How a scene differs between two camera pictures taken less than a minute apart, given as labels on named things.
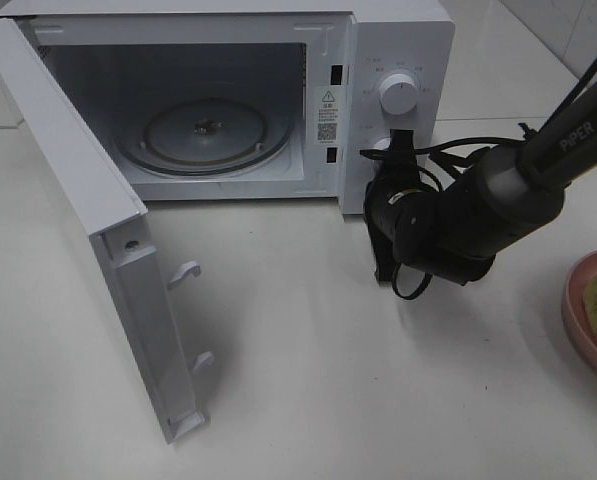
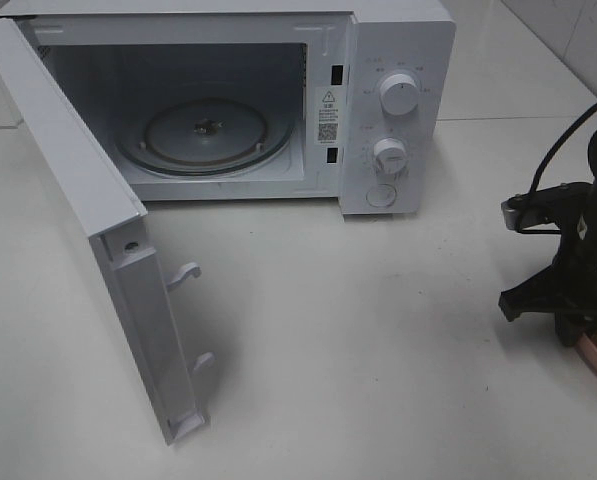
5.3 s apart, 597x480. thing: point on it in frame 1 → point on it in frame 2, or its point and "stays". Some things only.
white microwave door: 108,205 stays
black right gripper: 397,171 → 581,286
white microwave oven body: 212,107 stays
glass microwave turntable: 206,136 stays
